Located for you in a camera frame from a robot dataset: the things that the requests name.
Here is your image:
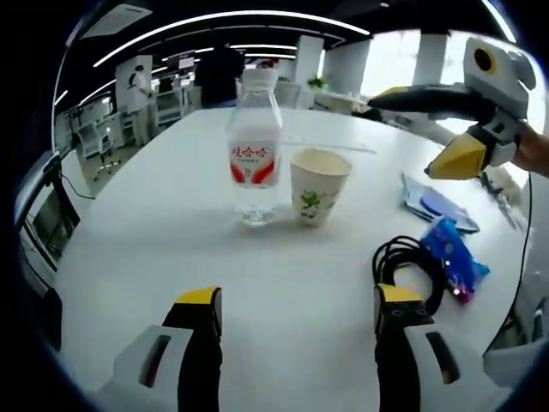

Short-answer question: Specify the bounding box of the clear plastic water bottle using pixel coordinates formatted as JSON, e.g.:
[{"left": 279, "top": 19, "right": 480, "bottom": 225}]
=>
[{"left": 225, "top": 68, "right": 284, "bottom": 227}]

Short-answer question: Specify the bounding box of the white printed paper cup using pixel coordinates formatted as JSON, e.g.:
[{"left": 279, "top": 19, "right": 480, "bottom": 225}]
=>
[{"left": 289, "top": 147, "right": 353, "bottom": 227}]

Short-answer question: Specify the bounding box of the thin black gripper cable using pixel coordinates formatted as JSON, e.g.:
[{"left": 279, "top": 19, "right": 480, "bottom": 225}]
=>
[{"left": 505, "top": 169, "right": 535, "bottom": 327}]

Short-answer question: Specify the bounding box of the dark computer monitor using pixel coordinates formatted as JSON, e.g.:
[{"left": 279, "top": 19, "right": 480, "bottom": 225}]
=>
[{"left": 21, "top": 184, "right": 82, "bottom": 267}]

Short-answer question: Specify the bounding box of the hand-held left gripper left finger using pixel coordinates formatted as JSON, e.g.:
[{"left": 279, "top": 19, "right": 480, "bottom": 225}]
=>
[{"left": 100, "top": 284, "right": 224, "bottom": 412}]

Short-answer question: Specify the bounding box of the ceiling air vent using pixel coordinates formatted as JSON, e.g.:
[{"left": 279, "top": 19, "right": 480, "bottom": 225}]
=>
[{"left": 80, "top": 3, "right": 154, "bottom": 40}]

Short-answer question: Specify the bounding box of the person's right hand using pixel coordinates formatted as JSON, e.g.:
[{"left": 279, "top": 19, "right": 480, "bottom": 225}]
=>
[{"left": 512, "top": 124, "right": 549, "bottom": 178}]

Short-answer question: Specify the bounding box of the white round tabletop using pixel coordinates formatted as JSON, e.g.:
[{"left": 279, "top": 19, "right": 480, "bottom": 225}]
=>
[{"left": 53, "top": 106, "right": 537, "bottom": 412}]

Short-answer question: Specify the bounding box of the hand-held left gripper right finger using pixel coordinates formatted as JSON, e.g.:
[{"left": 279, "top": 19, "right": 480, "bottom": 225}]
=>
[{"left": 372, "top": 282, "right": 494, "bottom": 412}]

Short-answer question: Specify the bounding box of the white office chair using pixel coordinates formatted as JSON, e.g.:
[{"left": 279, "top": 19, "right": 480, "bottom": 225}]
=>
[{"left": 76, "top": 119, "right": 122, "bottom": 181}]

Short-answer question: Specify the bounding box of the bright blue wipes packet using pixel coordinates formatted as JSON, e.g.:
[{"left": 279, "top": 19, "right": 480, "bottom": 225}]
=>
[{"left": 418, "top": 216, "right": 492, "bottom": 306}]

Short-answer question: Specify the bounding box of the long curved ceiling light strip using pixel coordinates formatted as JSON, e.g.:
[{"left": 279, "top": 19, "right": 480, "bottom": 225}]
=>
[{"left": 92, "top": 10, "right": 371, "bottom": 69}]

